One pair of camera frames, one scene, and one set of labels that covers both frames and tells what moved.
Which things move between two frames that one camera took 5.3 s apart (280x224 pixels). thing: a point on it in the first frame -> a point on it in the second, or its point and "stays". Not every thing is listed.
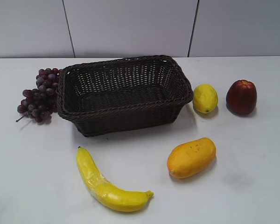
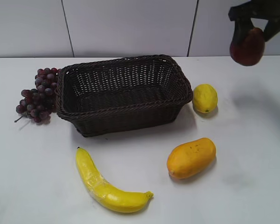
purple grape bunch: x=40 y=103 stays
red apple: x=241 y=97 -> x=249 y=51
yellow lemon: x=205 y=98 stays
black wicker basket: x=104 y=96 stays
